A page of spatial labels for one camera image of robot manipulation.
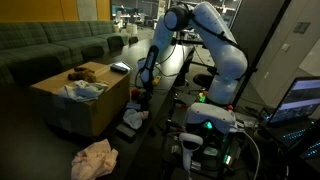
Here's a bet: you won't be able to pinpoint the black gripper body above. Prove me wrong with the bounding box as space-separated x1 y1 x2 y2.
139 81 155 101

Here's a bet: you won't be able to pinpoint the red turnip plushie green leaves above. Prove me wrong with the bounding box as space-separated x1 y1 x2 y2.
129 87 143 101

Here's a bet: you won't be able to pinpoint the blue knitted cloth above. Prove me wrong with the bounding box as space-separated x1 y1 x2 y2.
125 102 143 112

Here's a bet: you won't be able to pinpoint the dark grey felt duster block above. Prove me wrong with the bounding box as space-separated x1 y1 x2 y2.
109 63 130 75

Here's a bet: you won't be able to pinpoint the white crumpled cloth pink patch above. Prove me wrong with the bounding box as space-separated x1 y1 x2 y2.
122 108 150 130

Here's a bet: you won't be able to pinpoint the large cardboard box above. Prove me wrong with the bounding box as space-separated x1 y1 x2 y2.
29 61 132 139

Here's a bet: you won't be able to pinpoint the white bluish crumpled cloth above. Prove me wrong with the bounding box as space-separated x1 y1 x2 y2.
57 79 110 103

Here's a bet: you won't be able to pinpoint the black electronics box green light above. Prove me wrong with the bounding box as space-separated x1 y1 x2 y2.
162 131 258 179

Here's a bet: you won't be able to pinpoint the flat black block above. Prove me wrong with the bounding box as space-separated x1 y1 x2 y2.
115 123 137 140

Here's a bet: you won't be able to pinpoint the small yellow green item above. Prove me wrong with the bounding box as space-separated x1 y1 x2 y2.
197 91 208 104

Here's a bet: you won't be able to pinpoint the black office stool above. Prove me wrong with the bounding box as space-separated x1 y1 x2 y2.
192 73 215 90

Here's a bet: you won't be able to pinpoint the white lamp shade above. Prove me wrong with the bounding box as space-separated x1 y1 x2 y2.
125 23 139 37

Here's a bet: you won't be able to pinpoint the brown plush toy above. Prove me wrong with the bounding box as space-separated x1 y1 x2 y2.
67 66 98 84

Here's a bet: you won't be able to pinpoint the white VR headset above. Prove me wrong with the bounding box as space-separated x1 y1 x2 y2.
184 102 238 135

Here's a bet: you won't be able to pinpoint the white VR controller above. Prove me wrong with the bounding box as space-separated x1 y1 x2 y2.
178 132 205 174

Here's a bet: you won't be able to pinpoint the green plaid sofa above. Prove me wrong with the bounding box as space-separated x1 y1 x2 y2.
0 20 132 88

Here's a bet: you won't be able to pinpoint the open laptop bright screen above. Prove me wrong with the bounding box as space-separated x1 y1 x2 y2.
264 76 320 160

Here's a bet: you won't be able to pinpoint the white cable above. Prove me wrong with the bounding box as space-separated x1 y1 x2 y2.
238 130 262 180

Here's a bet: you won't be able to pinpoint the grey wall sign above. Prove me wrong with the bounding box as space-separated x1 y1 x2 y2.
292 21 312 35

